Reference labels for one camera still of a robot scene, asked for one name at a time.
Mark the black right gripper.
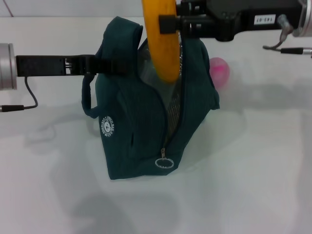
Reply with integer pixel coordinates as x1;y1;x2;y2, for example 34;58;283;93
158;0;303;42

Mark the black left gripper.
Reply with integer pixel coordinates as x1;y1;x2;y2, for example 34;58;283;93
16;54;131;78

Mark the yellow banana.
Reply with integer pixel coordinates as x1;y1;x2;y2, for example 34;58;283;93
142;0;182;83

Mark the dark teal insulated lunch bag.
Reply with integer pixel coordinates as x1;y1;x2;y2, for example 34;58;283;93
81;16;221;180

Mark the pink peach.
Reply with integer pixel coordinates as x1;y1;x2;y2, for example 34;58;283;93
209;57;231;91

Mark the dark right arm cable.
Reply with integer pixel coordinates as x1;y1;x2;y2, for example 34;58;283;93
262;14;312;58

